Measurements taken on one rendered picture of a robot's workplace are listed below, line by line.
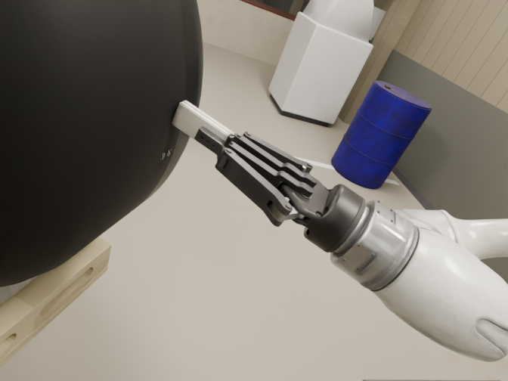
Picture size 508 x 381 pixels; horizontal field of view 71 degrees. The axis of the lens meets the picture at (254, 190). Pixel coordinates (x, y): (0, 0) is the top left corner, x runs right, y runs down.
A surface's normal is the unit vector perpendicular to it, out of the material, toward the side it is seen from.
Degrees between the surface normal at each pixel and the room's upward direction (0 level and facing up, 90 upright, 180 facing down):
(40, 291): 0
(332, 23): 90
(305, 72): 90
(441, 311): 80
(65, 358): 0
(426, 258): 34
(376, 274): 94
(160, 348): 0
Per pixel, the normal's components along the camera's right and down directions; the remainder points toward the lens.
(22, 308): 0.34, -0.79
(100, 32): 0.83, 0.19
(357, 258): -0.32, 0.42
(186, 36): 0.95, 0.11
